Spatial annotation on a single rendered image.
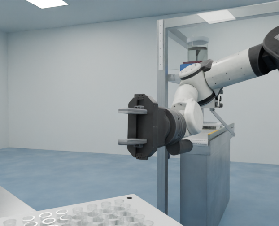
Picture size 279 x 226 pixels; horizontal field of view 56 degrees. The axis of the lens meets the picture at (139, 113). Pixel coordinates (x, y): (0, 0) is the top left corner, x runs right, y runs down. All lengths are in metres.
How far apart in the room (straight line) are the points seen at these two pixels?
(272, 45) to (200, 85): 0.23
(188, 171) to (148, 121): 1.53
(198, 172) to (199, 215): 0.31
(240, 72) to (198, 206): 1.39
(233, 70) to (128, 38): 5.03
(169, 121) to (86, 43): 5.70
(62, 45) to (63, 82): 0.85
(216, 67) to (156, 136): 0.42
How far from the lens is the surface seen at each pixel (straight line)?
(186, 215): 2.11
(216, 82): 0.86
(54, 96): 6.53
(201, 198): 2.03
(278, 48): 0.78
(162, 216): 0.33
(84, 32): 6.30
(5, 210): 0.59
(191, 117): 0.64
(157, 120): 0.51
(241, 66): 0.83
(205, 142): 1.80
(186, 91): 0.80
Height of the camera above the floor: 1.06
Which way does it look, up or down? 2 degrees down
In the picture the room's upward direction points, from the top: straight up
